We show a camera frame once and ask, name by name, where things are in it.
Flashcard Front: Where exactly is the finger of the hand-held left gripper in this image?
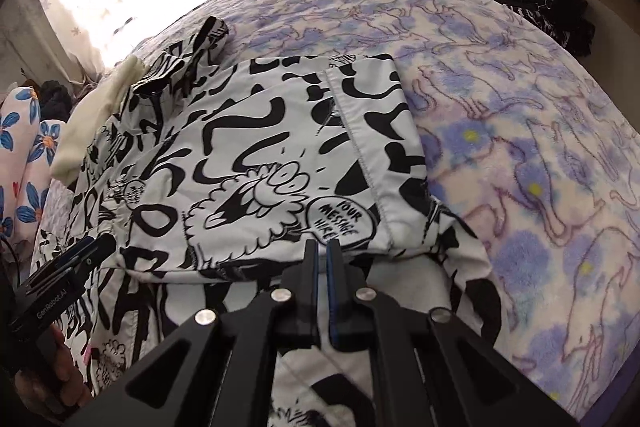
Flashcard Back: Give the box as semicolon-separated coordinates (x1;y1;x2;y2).
52;235;97;267
70;233;118;277

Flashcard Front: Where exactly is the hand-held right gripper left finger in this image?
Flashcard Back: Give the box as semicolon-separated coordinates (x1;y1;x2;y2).
62;239;322;427

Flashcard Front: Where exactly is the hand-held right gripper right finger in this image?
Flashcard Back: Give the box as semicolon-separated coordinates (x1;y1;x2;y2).
326;239;581;427

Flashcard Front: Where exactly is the black and white printed garment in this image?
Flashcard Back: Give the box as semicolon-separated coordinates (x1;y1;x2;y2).
30;16;503;427

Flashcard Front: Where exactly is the person's left hand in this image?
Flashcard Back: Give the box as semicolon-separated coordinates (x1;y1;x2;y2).
14;323;95;414

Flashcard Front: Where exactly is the blue flower print pillow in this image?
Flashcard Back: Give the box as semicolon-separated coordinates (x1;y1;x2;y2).
0;84;62;244

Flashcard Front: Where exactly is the cream cloth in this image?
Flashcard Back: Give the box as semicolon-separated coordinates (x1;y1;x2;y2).
50;54;147;182

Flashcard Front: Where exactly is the dark fuzzy cloth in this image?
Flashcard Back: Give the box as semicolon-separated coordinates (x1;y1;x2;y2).
37;79;74;122

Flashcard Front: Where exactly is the purple floral fleece blanket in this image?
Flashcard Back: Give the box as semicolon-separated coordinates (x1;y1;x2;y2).
132;0;640;418

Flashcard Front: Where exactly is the black cable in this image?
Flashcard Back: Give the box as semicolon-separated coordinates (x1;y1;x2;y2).
0;234;22;280

